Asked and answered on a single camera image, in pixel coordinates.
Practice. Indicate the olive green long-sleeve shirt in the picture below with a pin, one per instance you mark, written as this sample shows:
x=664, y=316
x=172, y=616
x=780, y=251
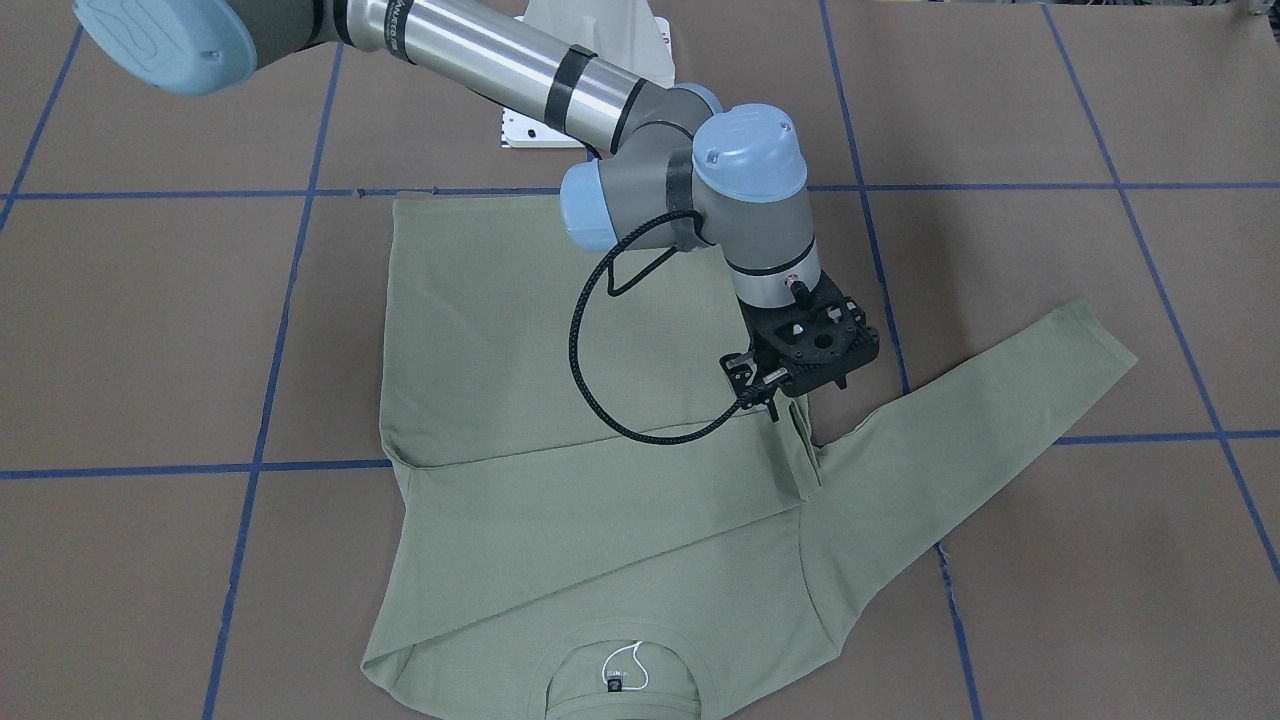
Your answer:
x=550, y=569

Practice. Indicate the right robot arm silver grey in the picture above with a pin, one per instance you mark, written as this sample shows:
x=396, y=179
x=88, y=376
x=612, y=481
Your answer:
x=679, y=172

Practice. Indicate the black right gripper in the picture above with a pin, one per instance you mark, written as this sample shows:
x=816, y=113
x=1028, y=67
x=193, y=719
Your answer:
x=741, y=369

